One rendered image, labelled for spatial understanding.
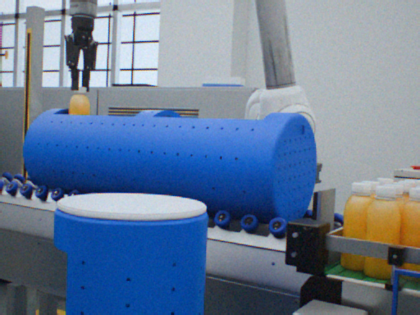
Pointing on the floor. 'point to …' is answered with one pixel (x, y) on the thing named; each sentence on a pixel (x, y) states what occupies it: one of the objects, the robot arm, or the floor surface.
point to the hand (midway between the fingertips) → (80, 80)
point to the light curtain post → (32, 94)
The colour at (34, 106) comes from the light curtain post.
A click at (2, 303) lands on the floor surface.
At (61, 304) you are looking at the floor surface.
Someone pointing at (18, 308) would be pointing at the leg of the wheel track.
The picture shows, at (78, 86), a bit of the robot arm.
